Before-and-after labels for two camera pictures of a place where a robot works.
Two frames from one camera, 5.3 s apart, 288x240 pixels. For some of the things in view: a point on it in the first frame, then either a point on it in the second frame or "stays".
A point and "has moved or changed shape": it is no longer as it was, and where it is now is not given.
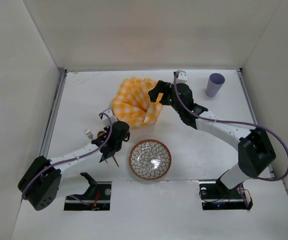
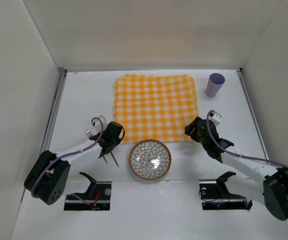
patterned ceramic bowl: x=150 y=159 stays
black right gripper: x=164 y=88 to x=191 y=128
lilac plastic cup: x=215 y=82 stays
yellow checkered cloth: x=132 y=103 has moved or changed shape
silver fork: x=89 y=134 stays
